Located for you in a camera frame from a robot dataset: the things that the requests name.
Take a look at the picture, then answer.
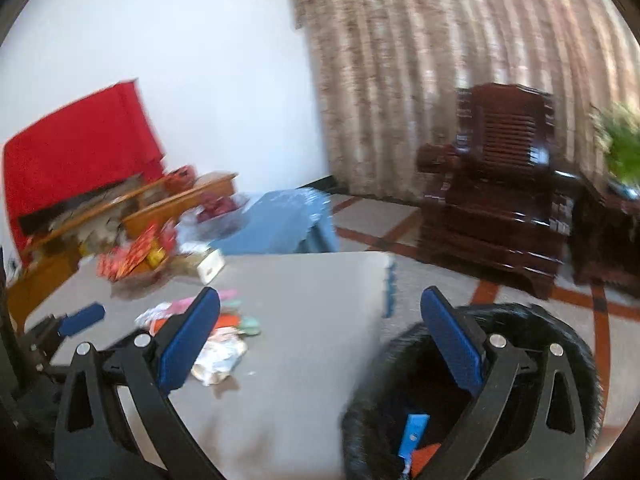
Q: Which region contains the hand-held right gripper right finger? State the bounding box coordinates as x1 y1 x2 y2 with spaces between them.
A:
420 286 587 480

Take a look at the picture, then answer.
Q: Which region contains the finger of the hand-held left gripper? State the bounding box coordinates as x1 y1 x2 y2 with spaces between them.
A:
25 302 106 361

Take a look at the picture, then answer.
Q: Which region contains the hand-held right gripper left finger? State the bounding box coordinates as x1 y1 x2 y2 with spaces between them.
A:
52 286 223 480

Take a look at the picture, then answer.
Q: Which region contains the pink packet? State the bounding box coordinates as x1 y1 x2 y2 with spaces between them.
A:
167 287 238 313

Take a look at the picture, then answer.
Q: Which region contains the orange packet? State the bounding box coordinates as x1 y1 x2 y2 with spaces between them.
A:
150 312 241 333

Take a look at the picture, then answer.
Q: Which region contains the white plastic wrapper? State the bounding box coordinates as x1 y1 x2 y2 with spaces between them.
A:
135 302 173 331

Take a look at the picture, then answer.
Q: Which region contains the bin with black bag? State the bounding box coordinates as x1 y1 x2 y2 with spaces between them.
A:
341 302 606 480

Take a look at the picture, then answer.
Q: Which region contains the blue packet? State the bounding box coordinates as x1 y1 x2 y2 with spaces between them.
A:
397 414 431 461

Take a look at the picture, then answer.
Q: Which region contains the orange wrapper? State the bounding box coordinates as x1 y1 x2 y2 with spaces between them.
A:
410 442 443 476

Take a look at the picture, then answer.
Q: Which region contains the wooden television cabinet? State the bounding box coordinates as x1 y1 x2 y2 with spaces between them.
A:
7 172 238 331

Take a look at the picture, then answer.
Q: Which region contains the tissue box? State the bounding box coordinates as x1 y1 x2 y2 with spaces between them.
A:
197 249 226 285

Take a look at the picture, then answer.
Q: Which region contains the glass dish of red packets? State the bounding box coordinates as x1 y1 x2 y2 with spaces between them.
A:
97 222 181 286

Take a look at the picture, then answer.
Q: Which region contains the beige table cover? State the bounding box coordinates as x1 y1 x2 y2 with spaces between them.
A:
22 251 398 480

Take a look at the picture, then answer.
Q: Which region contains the glass fruit bowl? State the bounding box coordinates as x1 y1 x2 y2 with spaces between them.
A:
180 192 256 238

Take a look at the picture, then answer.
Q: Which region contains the dark wooden armchair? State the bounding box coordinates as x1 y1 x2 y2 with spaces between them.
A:
416 82 576 301

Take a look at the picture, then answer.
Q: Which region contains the red cloth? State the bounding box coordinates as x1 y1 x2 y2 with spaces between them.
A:
2 79 166 256

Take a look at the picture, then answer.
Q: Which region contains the red woven basket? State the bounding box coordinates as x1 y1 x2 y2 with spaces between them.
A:
162 165 198 188

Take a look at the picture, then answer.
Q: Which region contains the dark wooden side table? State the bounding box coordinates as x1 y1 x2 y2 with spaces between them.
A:
570 170 640 301

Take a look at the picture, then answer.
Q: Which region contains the potted green plant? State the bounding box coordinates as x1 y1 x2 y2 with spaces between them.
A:
592 102 640 186

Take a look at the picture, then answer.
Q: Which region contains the floral curtain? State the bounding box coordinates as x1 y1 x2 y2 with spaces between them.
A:
287 0 640 206

